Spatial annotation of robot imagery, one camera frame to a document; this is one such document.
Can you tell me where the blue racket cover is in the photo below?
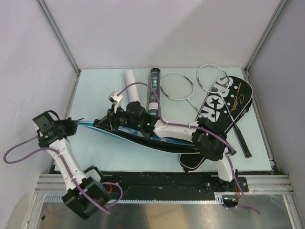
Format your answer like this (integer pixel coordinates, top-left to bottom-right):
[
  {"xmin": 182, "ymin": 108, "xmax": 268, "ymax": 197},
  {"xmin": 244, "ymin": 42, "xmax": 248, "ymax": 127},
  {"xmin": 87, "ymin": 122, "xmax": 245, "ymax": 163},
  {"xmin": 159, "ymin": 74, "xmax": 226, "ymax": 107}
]
[{"xmin": 76, "ymin": 119, "xmax": 199, "ymax": 154}]

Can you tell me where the black racket cover gold script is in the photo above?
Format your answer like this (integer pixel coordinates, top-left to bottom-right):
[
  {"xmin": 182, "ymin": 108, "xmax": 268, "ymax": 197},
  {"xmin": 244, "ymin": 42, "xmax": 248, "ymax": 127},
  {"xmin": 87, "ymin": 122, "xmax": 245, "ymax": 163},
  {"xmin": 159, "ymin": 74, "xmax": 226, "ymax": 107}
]
[{"xmin": 223, "ymin": 76, "xmax": 253, "ymax": 123}]

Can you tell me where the white racket centre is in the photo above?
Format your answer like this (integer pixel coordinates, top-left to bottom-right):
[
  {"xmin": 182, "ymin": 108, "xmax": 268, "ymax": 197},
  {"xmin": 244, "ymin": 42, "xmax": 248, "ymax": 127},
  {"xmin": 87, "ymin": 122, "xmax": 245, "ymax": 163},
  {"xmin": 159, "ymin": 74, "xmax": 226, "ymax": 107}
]
[{"xmin": 160, "ymin": 72, "xmax": 203, "ymax": 117}]

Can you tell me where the right aluminium frame post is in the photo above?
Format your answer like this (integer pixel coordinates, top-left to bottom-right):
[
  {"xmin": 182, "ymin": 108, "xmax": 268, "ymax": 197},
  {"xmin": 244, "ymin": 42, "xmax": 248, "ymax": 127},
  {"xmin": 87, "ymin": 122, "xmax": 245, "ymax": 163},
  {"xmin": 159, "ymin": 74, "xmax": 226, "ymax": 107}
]
[{"xmin": 244, "ymin": 0, "xmax": 290, "ymax": 73}]

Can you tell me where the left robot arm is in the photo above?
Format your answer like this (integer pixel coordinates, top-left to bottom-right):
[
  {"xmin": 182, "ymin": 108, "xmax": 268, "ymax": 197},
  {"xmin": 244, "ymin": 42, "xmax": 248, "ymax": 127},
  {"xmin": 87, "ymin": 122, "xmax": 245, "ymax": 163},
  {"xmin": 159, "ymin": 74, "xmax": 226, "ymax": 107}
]
[{"xmin": 33, "ymin": 111, "xmax": 110, "ymax": 219}]

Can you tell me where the white racket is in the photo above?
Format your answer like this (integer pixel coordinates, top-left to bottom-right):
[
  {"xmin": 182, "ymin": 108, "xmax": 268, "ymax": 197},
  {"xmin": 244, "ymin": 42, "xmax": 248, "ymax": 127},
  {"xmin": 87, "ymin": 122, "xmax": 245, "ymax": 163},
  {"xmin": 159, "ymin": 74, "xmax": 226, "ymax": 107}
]
[
  {"xmin": 160, "ymin": 72, "xmax": 203, "ymax": 117},
  {"xmin": 196, "ymin": 63, "xmax": 252, "ymax": 158}
]

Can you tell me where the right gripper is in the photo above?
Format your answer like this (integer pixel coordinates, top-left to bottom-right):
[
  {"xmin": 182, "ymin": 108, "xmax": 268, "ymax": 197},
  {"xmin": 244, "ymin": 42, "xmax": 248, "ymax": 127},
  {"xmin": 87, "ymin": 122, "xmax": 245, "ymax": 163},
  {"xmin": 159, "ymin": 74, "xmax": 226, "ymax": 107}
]
[{"xmin": 98, "ymin": 103, "xmax": 142, "ymax": 131}]

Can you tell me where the light green table mat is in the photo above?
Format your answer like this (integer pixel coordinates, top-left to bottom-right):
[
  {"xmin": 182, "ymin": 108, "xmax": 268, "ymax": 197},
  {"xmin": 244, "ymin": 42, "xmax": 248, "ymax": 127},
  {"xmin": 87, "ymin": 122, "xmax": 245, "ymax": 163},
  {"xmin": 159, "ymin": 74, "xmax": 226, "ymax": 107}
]
[{"xmin": 69, "ymin": 68, "xmax": 272, "ymax": 172}]

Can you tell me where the black racket cover front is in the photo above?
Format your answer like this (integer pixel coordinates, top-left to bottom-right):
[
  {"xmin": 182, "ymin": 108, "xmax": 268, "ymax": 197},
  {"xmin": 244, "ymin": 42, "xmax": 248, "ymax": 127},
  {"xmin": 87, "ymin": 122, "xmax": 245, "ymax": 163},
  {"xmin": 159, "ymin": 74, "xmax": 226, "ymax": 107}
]
[{"xmin": 179, "ymin": 76, "xmax": 233, "ymax": 173}]

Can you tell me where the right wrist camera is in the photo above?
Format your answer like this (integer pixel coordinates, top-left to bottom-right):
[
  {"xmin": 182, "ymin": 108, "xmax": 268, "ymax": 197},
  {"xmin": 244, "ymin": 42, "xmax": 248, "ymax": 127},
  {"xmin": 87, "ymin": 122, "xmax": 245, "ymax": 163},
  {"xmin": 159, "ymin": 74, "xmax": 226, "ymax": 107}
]
[{"xmin": 108, "ymin": 92, "xmax": 123, "ymax": 113}]

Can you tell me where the aluminium frame post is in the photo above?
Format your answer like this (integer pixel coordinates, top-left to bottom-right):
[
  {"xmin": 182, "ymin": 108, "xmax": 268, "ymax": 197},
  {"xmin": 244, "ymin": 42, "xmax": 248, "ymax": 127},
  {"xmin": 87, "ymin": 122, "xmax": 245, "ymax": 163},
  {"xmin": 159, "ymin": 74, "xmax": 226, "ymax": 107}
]
[
  {"xmin": 35, "ymin": 0, "xmax": 80, "ymax": 74},
  {"xmin": 244, "ymin": 0, "xmax": 290, "ymax": 73}
]

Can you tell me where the white shuttlecock tube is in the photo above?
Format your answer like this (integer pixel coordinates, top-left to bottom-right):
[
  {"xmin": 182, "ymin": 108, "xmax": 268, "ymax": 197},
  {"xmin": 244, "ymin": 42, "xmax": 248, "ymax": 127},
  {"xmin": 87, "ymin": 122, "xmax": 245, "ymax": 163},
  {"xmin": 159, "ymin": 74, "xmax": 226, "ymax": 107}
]
[{"xmin": 124, "ymin": 69, "xmax": 141, "ymax": 103}]

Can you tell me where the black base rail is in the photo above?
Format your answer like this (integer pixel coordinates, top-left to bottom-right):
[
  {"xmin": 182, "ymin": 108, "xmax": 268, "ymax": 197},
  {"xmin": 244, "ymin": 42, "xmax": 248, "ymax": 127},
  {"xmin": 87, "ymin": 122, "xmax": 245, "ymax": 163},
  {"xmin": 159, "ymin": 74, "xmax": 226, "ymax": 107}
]
[{"xmin": 79, "ymin": 172, "xmax": 249, "ymax": 201}]

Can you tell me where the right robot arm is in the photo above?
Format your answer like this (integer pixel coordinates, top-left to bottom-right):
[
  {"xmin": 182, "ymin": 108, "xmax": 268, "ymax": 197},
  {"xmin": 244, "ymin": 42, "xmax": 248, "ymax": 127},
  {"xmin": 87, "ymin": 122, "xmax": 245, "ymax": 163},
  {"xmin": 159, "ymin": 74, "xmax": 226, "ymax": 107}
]
[{"xmin": 93, "ymin": 101, "xmax": 237, "ymax": 191}]

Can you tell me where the left aluminium frame post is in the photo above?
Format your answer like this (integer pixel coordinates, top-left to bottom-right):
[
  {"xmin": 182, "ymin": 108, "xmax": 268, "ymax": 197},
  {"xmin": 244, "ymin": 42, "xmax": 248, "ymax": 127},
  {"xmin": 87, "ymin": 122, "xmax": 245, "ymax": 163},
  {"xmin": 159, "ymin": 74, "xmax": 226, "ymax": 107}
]
[{"xmin": 35, "ymin": 0, "xmax": 80, "ymax": 74}]

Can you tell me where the black shuttlecock tube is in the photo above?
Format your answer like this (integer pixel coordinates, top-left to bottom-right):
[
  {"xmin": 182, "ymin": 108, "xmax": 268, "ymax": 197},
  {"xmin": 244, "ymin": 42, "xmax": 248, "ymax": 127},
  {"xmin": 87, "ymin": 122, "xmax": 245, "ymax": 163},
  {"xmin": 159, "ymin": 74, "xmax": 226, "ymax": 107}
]
[{"xmin": 147, "ymin": 68, "xmax": 161, "ymax": 116}]

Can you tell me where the white racket right rear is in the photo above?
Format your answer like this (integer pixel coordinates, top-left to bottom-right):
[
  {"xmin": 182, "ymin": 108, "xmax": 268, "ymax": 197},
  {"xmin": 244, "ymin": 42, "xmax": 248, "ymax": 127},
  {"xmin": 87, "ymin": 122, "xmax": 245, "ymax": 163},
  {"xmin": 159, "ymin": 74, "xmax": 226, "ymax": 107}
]
[{"xmin": 196, "ymin": 63, "xmax": 252, "ymax": 158}]

